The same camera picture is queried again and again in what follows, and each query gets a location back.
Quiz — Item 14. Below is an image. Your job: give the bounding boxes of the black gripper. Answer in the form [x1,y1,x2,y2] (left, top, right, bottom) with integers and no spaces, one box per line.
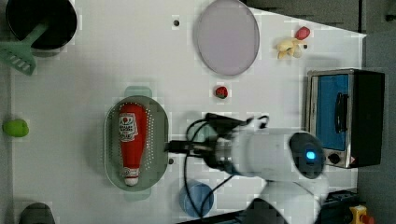
[164,113,248,170]

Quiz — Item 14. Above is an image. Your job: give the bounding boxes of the red plush ketchup bottle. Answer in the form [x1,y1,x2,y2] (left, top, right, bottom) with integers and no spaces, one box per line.
[119,103,148,187]

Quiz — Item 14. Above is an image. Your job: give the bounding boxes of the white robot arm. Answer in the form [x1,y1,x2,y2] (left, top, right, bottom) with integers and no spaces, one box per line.
[164,113,329,224]

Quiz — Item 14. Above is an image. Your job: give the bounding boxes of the green oval strainer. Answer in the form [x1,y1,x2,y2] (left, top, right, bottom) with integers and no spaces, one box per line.
[104,86,168,201]

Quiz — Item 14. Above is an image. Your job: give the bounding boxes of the green mug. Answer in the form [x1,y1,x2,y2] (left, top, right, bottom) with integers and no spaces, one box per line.
[186,119,217,143]

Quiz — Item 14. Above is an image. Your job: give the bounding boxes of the plush strawberry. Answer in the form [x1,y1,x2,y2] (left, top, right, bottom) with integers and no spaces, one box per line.
[215,86,228,99]

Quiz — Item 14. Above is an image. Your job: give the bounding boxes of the purple round plate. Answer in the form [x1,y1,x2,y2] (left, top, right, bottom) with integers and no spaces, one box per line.
[195,0,260,76]

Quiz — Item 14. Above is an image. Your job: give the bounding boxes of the yellow plush banana toy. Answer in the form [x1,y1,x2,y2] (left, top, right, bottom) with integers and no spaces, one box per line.
[276,38,308,59]

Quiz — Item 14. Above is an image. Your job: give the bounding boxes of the dark grey round object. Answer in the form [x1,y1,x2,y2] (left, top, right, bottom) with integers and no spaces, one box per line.
[18,203,55,224]

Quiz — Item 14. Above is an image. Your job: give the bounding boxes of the green plush pepper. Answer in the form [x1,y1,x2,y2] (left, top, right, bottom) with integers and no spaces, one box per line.
[2,119,29,137]

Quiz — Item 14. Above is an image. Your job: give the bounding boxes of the silver toaster oven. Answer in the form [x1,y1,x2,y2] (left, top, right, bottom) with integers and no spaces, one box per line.
[305,68,385,169]

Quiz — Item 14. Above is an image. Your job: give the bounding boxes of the green slotted spatula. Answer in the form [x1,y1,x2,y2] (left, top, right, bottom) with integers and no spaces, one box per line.
[0,22,49,76]

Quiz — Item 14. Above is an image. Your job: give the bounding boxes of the yellow red emergency button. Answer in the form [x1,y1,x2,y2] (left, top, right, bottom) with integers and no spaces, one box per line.
[349,205,375,224]

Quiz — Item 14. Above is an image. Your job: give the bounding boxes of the black pot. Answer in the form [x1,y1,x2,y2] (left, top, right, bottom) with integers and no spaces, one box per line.
[6,0,78,50]

